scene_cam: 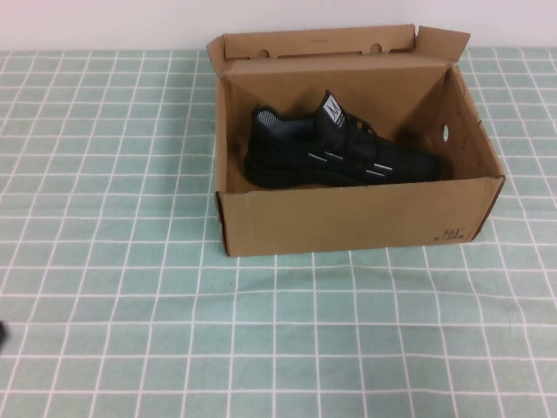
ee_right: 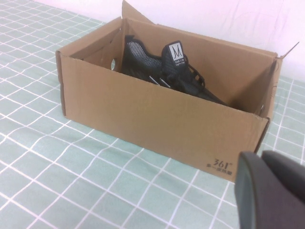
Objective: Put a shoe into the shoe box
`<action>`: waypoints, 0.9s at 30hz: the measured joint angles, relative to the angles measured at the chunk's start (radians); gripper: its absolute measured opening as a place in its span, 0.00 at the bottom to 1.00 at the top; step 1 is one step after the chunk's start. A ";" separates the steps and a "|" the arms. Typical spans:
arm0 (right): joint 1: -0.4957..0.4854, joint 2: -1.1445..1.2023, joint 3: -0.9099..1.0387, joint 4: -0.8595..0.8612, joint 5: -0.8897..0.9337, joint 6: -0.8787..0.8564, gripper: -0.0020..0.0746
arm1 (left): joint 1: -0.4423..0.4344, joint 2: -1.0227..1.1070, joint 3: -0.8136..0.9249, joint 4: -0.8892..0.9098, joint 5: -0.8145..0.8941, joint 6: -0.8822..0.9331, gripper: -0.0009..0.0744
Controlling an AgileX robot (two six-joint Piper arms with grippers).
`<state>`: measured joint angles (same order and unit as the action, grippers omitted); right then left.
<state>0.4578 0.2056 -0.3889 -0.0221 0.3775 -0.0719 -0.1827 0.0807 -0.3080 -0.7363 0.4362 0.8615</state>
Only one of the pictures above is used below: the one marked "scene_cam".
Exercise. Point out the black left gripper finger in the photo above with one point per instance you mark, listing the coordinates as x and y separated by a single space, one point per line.
3 333

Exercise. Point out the black knit sneaker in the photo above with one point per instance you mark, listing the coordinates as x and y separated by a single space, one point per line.
296 152

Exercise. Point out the brown cardboard shoe box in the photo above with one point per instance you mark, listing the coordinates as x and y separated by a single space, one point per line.
348 217

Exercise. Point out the green checked tablecloth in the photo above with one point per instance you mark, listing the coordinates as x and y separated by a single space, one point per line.
304 339

